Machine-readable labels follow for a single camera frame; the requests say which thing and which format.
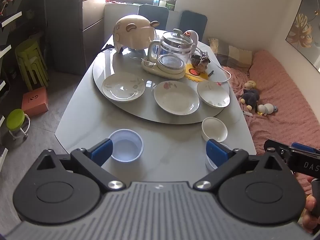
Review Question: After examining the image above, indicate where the dark drawer cabinet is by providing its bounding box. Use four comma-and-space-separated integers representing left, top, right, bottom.
44, 0, 105, 75

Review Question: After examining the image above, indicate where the gold leaf wall picture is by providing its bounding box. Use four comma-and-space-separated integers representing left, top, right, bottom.
285, 0, 320, 72

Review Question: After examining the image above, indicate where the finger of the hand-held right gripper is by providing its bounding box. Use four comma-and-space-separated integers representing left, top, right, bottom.
290, 142, 317, 153
264, 139, 296, 161

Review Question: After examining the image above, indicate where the sprig print white plate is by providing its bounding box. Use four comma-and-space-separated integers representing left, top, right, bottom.
197, 80, 231, 109

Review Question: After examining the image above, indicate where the blue plastic bowl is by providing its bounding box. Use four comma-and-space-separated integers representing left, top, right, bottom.
107, 129, 144, 163

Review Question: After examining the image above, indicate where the dark blue chair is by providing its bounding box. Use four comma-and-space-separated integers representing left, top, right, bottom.
179, 10, 208, 40
138, 4, 169, 30

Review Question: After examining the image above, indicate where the pink knitted blanket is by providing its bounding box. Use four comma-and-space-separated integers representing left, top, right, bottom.
221, 49, 320, 195

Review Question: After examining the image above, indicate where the orange cardboard box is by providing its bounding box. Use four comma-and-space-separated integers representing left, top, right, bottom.
21, 86, 49, 117

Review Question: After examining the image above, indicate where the stack of green stools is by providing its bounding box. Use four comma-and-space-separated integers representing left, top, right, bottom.
14, 39, 49, 90

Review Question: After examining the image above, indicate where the leaf print white plate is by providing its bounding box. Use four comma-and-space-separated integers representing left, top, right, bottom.
102, 72, 146, 102

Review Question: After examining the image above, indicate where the glass electric kettle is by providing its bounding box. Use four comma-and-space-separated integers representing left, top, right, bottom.
147, 29, 196, 71

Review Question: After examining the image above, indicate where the dark wall shelf unit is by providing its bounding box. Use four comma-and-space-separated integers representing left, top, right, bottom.
0, 0, 47, 153

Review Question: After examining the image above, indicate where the yellow round mat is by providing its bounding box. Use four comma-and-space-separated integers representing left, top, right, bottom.
184, 64, 213, 82

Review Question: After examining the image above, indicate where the round glass turntable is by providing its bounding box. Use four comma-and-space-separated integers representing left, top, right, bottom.
92, 47, 232, 124

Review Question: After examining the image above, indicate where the peach print white plate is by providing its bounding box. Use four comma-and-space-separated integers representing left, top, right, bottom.
153, 80, 200, 115

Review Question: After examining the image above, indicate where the small woven basket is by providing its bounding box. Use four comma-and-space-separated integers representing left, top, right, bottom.
190, 54, 202, 67

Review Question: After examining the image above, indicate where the brown dog figurine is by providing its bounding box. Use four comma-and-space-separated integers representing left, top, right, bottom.
197, 55, 210, 73

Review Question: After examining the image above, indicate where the dark plush toy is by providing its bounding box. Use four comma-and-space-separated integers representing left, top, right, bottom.
240, 88, 260, 111

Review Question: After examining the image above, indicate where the clear plastic tube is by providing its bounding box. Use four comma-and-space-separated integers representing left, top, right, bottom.
195, 47, 234, 83

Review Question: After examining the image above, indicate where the person's right hand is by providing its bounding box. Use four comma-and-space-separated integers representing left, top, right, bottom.
302, 195, 320, 237

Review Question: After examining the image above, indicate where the checked pillow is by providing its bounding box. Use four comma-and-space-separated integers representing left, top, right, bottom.
208, 37, 253, 69

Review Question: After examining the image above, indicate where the white round device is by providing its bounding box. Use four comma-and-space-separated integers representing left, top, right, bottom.
184, 29, 200, 55

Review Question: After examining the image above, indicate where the cream bear ear helmet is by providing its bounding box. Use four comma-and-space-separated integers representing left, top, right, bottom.
113, 15, 160, 54

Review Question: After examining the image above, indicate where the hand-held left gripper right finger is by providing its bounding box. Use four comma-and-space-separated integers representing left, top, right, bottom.
193, 139, 293, 192

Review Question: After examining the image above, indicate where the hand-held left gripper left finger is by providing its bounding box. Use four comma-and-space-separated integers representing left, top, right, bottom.
35, 138, 127, 193

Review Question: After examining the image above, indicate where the white duck toy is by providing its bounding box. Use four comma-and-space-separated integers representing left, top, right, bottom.
257, 104, 278, 116

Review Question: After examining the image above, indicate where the cream kettle base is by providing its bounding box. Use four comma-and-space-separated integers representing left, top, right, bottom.
141, 56, 187, 76

